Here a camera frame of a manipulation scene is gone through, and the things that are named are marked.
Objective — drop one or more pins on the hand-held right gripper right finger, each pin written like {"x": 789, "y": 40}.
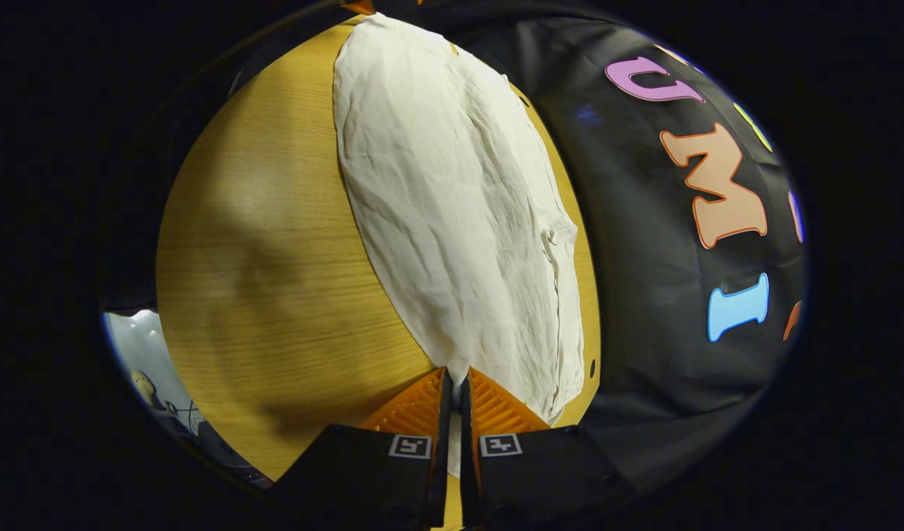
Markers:
{"x": 467, "y": 472}

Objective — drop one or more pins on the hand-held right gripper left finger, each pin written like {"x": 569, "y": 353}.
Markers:
{"x": 443, "y": 457}

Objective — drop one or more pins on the black backdrop cloth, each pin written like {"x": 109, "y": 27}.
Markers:
{"x": 644, "y": 310}

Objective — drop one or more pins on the white jeans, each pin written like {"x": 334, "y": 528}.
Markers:
{"x": 452, "y": 206}

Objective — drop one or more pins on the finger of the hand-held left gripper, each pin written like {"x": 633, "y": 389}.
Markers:
{"x": 357, "y": 6}

